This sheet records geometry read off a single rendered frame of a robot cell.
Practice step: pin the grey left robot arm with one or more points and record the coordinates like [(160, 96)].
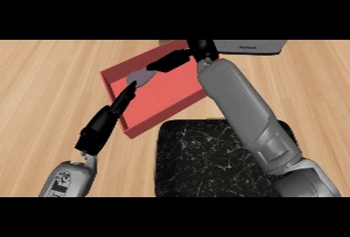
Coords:
[(68, 179)]

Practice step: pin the black marbled cutting board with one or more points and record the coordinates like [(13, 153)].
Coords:
[(205, 160)]

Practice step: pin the grey eggplant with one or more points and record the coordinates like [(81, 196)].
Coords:
[(142, 77)]

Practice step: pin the grey appliance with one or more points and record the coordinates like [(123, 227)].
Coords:
[(250, 47)]

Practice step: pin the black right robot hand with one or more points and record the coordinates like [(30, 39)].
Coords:
[(170, 62)]

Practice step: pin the red tray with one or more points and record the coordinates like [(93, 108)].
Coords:
[(160, 92)]

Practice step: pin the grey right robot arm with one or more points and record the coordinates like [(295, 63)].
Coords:
[(260, 129)]

